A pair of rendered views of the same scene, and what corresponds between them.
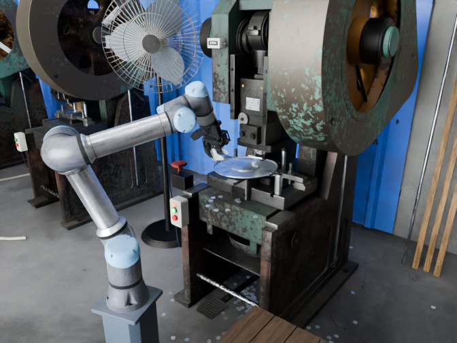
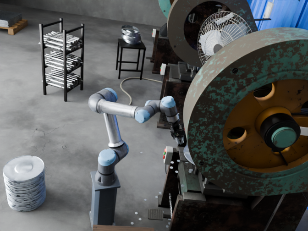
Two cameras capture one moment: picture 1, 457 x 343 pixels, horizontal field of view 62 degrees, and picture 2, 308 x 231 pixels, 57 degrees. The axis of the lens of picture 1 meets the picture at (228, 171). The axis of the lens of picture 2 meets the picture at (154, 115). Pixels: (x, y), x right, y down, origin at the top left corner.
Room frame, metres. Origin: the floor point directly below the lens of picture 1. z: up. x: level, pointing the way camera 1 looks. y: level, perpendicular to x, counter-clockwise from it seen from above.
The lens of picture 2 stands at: (0.23, -0.89, 1.96)
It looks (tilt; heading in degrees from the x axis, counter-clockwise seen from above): 31 degrees down; 44
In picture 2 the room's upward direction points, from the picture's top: 10 degrees clockwise
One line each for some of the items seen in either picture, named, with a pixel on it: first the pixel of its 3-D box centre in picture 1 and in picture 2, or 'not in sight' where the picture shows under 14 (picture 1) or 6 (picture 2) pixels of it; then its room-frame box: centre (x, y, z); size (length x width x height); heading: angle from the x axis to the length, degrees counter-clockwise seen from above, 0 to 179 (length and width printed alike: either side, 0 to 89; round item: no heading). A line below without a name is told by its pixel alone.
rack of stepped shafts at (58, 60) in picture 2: not in sight; (62, 59); (1.83, 2.49, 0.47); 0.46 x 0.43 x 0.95; 120
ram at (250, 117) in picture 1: (258, 108); not in sight; (1.68, -0.13, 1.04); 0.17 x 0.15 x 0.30; 140
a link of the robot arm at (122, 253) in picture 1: (123, 258); (107, 160); (1.14, 0.37, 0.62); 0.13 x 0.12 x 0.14; 20
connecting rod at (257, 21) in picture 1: (265, 53); not in sight; (1.72, -0.16, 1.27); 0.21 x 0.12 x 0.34; 140
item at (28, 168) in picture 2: not in sight; (24, 167); (0.74, 0.89, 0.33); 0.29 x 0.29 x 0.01
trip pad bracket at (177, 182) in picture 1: (183, 190); (180, 145); (1.74, 0.23, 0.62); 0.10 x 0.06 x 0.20; 50
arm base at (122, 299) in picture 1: (126, 287); (105, 173); (1.14, 0.37, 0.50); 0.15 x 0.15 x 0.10
